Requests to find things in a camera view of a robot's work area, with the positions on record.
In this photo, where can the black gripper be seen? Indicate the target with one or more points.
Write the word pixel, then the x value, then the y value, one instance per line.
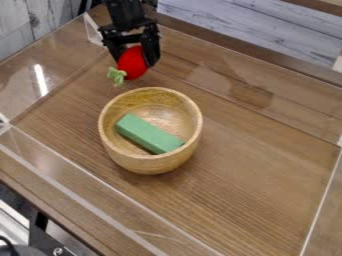
pixel 143 33

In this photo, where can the red knitted apple toy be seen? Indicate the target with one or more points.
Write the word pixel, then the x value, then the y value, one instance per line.
pixel 130 66

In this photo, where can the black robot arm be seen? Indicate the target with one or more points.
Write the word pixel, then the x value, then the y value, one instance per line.
pixel 126 13

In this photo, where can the wooden bowl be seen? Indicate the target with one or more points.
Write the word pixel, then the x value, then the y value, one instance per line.
pixel 169 110

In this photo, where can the green rectangular block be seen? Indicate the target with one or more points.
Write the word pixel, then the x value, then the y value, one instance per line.
pixel 147 135

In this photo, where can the clear acrylic tray walls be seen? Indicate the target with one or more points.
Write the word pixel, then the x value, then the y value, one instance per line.
pixel 203 160

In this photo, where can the black table frame bracket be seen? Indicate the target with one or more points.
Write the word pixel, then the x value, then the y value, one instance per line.
pixel 42 240

